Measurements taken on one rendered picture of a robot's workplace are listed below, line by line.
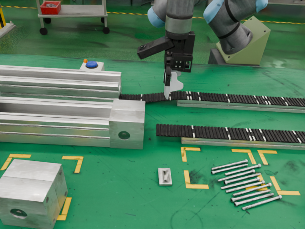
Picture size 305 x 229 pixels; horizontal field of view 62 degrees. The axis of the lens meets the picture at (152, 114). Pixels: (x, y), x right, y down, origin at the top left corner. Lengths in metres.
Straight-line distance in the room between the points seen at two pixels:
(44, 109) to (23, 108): 0.06
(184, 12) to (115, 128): 0.36
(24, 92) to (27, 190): 0.45
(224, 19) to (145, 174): 0.79
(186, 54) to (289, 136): 0.38
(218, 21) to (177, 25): 0.49
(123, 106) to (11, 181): 0.32
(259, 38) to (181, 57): 0.56
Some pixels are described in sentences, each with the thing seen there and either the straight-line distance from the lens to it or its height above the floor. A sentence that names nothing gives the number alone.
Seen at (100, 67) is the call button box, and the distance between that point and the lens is 0.99.
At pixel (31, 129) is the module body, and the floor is 0.83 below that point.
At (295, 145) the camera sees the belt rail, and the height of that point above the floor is 0.79.
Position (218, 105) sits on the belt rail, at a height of 0.79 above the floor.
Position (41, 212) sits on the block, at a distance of 0.54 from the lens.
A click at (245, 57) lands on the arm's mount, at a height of 0.82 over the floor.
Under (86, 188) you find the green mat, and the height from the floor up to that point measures 0.78.
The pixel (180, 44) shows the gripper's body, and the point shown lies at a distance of 0.78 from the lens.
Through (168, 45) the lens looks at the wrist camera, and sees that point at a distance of 0.77.
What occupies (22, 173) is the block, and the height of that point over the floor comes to 0.87.
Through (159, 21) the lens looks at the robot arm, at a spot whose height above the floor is 1.03.
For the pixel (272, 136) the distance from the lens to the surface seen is 0.80.
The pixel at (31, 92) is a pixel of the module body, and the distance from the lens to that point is 0.91.
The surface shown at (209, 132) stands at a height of 0.81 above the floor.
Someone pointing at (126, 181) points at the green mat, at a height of 0.78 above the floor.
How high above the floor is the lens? 1.27
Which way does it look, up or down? 36 degrees down
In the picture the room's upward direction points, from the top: 4 degrees clockwise
